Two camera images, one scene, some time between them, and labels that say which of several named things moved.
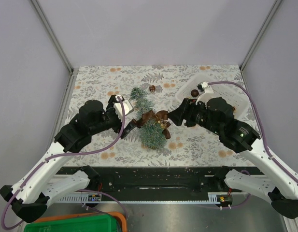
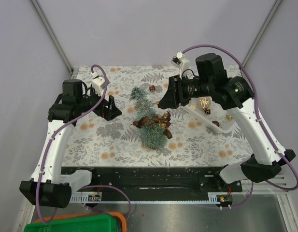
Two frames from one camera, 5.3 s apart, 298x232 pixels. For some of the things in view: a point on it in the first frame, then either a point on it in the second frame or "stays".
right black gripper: (186, 110) to (175, 94)
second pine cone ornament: (152, 88) stays
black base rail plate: (159, 180) stays
